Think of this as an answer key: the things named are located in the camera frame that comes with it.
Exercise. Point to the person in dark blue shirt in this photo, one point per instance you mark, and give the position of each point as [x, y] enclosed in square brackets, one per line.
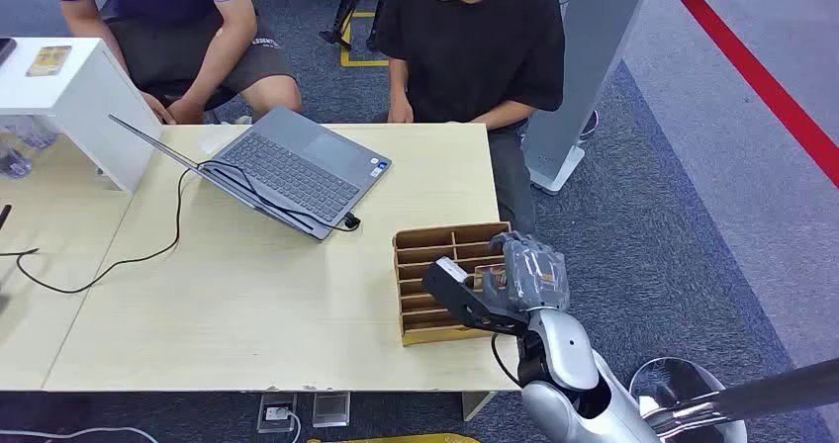
[183, 27]

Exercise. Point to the grey open laptop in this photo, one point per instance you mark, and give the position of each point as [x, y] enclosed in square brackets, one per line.
[295, 168]

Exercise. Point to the closed metal floor socket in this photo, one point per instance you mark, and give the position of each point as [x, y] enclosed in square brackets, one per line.
[331, 409]

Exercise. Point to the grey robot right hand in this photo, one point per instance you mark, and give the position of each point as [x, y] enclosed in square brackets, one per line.
[534, 276]

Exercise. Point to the chrome round stool base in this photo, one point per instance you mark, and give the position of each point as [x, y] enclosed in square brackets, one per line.
[681, 387]

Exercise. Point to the black device on cabinet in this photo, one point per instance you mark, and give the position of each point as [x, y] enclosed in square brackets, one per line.
[5, 50]

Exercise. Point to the floor socket with white plug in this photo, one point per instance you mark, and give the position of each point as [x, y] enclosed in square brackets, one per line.
[276, 414]

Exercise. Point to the wooden slotted card box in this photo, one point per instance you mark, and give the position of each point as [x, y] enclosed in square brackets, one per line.
[426, 250]

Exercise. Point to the white side cabinet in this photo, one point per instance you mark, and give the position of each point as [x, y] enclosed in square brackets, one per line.
[85, 99]

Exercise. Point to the black tripod legs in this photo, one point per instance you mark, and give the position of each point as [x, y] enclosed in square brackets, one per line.
[347, 8]

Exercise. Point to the red floor tape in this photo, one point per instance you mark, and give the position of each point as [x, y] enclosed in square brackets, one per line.
[754, 73]

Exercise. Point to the person's clasped hands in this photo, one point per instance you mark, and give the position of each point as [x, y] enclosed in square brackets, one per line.
[174, 109]

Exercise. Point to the grey standing kiosk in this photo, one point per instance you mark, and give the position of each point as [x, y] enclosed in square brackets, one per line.
[583, 66]

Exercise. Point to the person in black shirt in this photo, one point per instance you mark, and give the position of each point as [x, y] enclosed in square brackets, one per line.
[472, 47]

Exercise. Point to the person's hand of black shirt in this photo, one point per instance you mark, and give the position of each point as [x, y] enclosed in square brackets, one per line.
[400, 109]

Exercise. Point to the clear plastic water bottle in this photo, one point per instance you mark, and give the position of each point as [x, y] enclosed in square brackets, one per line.
[12, 161]
[33, 132]

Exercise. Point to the dark metal pole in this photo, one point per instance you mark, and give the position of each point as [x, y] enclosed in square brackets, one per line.
[767, 391]

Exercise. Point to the yellow object at floor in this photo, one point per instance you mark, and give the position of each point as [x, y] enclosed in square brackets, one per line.
[400, 439]

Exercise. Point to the yellow floor tape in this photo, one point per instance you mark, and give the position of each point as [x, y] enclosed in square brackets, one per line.
[347, 47]

